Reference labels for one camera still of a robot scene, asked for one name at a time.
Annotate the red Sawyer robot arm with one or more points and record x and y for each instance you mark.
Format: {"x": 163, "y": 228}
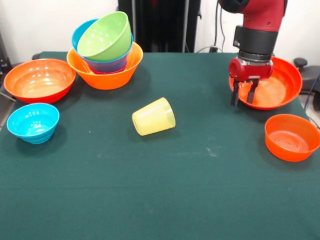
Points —
{"x": 257, "y": 35}

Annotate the dark green tablecloth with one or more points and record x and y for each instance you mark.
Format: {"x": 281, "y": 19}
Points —
{"x": 160, "y": 187}

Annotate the small magenta plastic bowl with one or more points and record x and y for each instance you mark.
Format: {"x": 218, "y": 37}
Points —
{"x": 110, "y": 72}

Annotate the small blue plastic bowl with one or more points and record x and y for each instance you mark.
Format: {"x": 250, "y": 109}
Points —
{"x": 107, "y": 66}

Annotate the green plastic bowl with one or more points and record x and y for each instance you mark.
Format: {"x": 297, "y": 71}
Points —
{"x": 105, "y": 40}

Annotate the small orange-red plastic bowl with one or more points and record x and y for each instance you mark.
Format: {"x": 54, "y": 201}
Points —
{"x": 290, "y": 140}

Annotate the large orange plastic bowl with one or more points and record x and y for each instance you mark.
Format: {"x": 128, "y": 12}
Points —
{"x": 107, "y": 81}

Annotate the yellow plastic cup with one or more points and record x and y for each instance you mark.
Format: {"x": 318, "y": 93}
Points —
{"x": 152, "y": 117}

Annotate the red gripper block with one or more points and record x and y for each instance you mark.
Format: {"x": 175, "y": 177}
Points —
{"x": 250, "y": 71}

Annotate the large red plastic bowl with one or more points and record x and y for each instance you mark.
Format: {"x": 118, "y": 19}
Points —
{"x": 282, "y": 87}
{"x": 40, "y": 85}

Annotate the small cyan plastic bowl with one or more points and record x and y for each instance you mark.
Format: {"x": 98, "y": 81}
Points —
{"x": 32, "y": 125}

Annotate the large blue plastic bowl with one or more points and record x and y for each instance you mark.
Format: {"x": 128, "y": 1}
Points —
{"x": 78, "y": 32}

